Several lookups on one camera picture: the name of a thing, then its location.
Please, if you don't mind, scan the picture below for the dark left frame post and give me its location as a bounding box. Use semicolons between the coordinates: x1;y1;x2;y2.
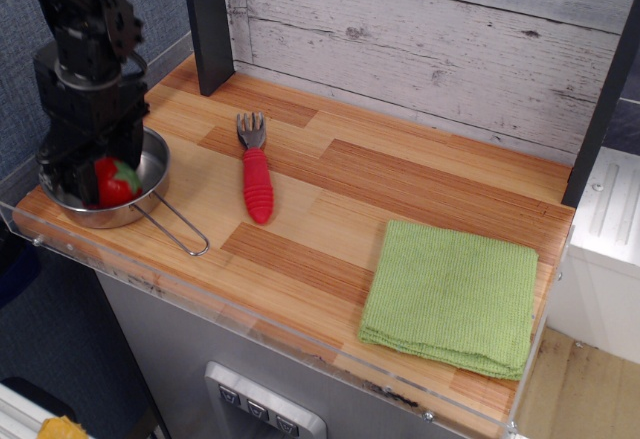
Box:
186;0;235;96

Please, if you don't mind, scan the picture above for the clear acrylic table guard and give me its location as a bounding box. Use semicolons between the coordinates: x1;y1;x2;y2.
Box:
0;31;576;439

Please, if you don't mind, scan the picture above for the green folded cloth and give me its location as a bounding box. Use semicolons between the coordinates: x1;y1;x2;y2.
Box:
358;220;538;380

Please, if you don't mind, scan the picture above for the small steel pan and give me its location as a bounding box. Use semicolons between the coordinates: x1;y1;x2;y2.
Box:
40;127;210;257

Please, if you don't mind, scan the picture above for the red toy strawberry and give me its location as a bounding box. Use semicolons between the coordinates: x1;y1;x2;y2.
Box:
95;157;143;208

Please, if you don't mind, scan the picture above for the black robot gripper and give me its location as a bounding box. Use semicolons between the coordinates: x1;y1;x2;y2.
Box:
34;42;149;208

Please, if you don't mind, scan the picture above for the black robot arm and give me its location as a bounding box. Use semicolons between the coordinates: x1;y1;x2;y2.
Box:
34;0;149;209

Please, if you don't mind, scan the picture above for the red handled toy fork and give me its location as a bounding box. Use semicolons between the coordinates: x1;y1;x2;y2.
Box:
237;112;274;225

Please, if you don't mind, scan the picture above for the dark frame post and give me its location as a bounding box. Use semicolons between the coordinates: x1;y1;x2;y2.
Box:
561;0;639;208
186;0;235;96

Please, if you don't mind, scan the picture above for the white toy sink unit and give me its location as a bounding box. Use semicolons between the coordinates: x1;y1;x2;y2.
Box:
547;147;639;363

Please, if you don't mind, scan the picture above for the yellow black object bottom left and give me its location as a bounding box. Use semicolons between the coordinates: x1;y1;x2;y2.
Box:
36;416;89;439

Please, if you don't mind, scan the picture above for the dark right frame post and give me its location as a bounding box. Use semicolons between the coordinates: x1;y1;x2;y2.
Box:
561;0;639;208

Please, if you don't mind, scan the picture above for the grey toy fridge dispenser panel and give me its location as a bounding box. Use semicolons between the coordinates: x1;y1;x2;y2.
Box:
204;361;328;438

